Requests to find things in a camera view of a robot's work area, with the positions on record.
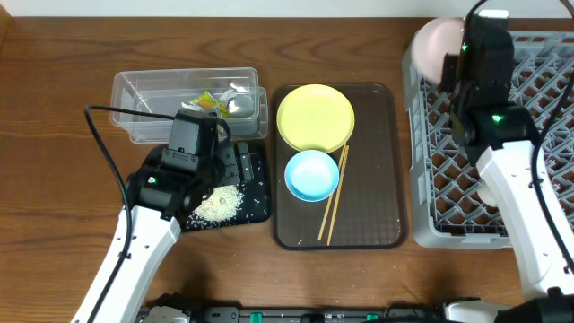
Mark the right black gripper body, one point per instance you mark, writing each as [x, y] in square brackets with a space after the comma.
[448, 72]

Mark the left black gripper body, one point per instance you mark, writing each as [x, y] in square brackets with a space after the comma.
[234, 166]

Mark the white tissue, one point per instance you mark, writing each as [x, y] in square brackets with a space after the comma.
[232, 94]

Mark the light blue bowl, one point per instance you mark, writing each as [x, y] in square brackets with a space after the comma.
[311, 175]

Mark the pile of white rice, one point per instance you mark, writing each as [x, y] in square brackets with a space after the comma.
[227, 206]

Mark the black plastic tray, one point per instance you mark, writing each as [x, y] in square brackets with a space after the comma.
[176, 194]

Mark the brown plastic serving tray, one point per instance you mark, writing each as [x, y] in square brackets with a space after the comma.
[372, 208]

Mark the pink round bowl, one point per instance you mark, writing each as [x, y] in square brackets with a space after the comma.
[432, 42]

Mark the white green cup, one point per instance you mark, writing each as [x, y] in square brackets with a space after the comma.
[486, 196]

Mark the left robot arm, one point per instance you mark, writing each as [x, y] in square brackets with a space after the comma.
[141, 241]

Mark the grey plastic dishwasher rack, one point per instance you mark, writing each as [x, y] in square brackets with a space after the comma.
[447, 211]

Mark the clear plastic waste bin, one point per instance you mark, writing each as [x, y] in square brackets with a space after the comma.
[163, 91]

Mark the yellow round plate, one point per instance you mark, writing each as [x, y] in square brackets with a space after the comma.
[315, 117]

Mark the green orange snack wrapper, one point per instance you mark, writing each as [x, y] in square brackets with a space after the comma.
[206, 101]

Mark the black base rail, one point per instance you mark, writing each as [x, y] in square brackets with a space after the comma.
[236, 315]

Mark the wooden chopstick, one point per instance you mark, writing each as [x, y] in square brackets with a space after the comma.
[329, 200]
[338, 193]

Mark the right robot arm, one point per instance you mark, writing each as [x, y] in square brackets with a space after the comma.
[501, 140]

